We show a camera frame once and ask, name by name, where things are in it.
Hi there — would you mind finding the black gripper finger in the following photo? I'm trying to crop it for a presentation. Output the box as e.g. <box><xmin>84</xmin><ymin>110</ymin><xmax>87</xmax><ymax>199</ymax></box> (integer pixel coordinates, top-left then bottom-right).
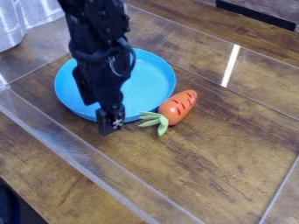
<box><xmin>96</xmin><ymin>107</ymin><xmax>126</xmax><ymax>136</ymax></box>

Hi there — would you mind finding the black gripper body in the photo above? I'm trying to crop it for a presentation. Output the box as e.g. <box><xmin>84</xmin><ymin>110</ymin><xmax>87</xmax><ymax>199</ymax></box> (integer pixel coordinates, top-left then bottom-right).
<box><xmin>70</xmin><ymin>40</ymin><xmax>135</xmax><ymax>112</ymax></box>

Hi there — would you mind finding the orange toy carrot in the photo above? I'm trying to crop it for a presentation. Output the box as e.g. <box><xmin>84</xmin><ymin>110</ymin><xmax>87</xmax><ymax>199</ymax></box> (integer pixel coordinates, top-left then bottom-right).
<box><xmin>139</xmin><ymin>89</ymin><xmax>199</xmax><ymax>137</ymax></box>

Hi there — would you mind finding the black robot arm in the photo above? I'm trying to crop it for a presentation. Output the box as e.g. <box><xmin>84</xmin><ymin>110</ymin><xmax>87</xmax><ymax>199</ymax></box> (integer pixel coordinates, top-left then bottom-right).
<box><xmin>58</xmin><ymin>0</ymin><xmax>136</xmax><ymax>136</ymax></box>

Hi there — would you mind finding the blue round tray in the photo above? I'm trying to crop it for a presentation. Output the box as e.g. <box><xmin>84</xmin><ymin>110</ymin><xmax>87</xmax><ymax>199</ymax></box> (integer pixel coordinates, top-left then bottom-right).
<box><xmin>54</xmin><ymin>48</ymin><xmax>176</xmax><ymax>123</ymax></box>

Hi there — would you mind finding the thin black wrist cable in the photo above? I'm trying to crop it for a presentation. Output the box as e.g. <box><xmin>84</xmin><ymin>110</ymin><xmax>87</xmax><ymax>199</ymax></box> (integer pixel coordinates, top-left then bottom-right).
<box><xmin>107</xmin><ymin>38</ymin><xmax>138</xmax><ymax>78</ymax></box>

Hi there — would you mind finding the clear acrylic enclosure wall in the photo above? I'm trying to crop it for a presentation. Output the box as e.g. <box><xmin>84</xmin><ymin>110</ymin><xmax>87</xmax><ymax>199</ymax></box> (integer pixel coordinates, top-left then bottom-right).
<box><xmin>0</xmin><ymin>73</ymin><xmax>299</xmax><ymax>224</ymax></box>

